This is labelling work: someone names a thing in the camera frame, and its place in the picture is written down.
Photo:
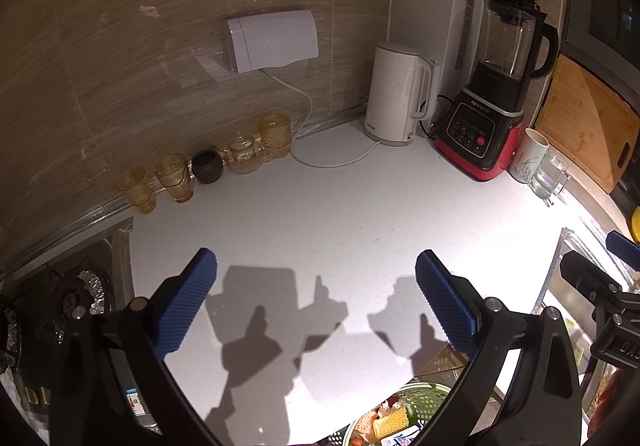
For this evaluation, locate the amber drinking glass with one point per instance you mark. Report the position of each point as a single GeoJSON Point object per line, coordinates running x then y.
{"type": "Point", "coordinates": [136, 190]}
{"type": "Point", "coordinates": [175, 178]}

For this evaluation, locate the dark brown tea cup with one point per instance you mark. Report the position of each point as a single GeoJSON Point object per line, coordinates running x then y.
{"type": "Point", "coordinates": [206, 167]}

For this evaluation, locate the gas stove with foil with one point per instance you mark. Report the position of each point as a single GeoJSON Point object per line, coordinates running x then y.
{"type": "Point", "coordinates": [75, 296]}

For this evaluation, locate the white blue wipe packet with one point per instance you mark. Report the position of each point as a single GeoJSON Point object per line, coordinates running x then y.
{"type": "Point", "coordinates": [405, 437]}

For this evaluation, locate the glass teapot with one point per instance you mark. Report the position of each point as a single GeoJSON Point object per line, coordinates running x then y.
{"type": "Point", "coordinates": [243, 155]}

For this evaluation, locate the white electric kettle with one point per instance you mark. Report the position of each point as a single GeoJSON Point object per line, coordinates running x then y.
{"type": "Point", "coordinates": [400, 96]}

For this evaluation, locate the green plastic basket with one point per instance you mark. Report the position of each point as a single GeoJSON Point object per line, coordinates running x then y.
{"type": "Point", "coordinates": [425, 393]}

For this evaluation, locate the clear drinking glass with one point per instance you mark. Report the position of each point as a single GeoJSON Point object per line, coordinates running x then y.
{"type": "Point", "coordinates": [547, 176]}

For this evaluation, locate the white printed cup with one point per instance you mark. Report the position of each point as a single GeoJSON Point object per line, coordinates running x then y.
{"type": "Point", "coordinates": [527, 159]}

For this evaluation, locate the black and red blender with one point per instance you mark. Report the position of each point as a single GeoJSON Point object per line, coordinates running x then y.
{"type": "Point", "coordinates": [475, 131]}

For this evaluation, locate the white wall socket cover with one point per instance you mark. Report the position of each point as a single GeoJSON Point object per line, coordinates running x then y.
{"type": "Point", "coordinates": [272, 41]}

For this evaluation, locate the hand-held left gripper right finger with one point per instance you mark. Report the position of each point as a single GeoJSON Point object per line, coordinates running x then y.
{"type": "Point", "coordinates": [445, 306]}

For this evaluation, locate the wooden cutting board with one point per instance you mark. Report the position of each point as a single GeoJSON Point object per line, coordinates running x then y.
{"type": "Point", "coordinates": [585, 121]}

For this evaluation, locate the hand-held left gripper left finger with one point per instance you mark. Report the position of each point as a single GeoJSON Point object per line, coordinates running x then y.
{"type": "Point", "coordinates": [186, 303]}

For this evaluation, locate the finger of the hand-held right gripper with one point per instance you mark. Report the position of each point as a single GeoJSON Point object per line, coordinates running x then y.
{"type": "Point", "coordinates": [622, 246]}
{"type": "Point", "coordinates": [585, 276]}

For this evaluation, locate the amber glass mug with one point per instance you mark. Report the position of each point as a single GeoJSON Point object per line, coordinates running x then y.
{"type": "Point", "coordinates": [276, 136]}

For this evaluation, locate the yellow round object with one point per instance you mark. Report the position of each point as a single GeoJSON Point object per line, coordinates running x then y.
{"type": "Point", "coordinates": [636, 226]}

